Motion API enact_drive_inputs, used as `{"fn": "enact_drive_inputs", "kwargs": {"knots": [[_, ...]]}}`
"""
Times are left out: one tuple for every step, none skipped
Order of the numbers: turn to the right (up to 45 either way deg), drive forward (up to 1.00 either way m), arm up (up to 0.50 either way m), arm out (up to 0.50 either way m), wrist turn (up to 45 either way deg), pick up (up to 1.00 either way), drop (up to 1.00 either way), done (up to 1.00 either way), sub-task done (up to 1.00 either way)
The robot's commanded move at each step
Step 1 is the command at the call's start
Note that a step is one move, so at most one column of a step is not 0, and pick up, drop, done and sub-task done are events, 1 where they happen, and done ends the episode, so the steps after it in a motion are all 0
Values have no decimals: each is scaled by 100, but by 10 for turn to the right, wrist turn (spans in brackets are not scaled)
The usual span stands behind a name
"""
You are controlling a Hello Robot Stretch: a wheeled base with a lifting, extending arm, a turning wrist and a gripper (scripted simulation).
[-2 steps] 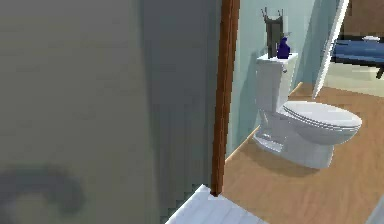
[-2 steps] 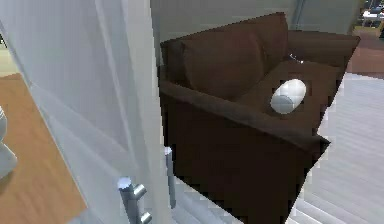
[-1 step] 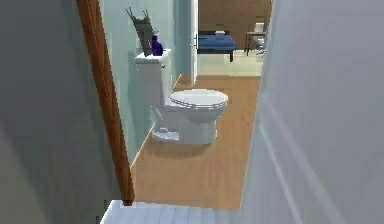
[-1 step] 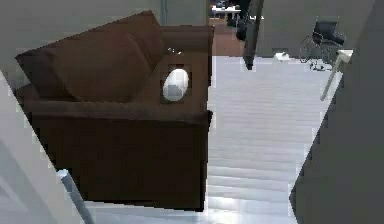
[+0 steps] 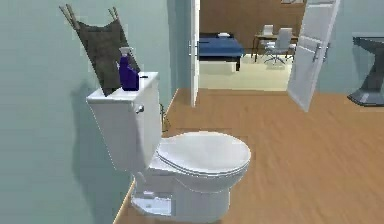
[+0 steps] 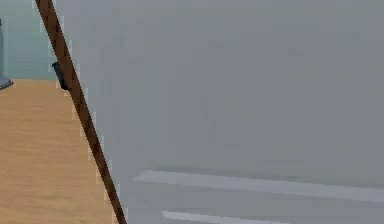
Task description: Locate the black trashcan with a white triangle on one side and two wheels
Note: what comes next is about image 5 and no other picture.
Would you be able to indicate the white laptop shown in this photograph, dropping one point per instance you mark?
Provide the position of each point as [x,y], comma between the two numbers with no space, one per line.
[267,30]

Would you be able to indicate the grey pedestal sink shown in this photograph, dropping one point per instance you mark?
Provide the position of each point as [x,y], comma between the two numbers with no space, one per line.
[371,70]

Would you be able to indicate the white pillow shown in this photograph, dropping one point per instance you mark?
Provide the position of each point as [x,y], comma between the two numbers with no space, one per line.
[223,34]

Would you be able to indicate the white room door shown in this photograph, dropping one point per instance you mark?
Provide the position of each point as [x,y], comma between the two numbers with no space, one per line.
[311,53]

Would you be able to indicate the brown towel on wooden rack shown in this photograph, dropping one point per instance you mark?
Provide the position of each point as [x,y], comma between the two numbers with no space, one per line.
[103,50]

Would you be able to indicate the white toilet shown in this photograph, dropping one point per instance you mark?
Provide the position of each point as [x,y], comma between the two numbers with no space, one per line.
[186,160]

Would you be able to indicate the white office chair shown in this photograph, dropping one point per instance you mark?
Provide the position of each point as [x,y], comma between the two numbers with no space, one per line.
[280,45]

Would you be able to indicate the blue bed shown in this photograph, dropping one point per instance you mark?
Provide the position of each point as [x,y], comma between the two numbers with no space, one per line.
[218,48]

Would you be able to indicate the brown wooden desk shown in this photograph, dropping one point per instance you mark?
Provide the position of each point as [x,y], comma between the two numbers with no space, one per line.
[259,40]

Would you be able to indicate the purple spray bottle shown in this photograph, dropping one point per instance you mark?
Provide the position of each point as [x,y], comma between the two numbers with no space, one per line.
[128,75]

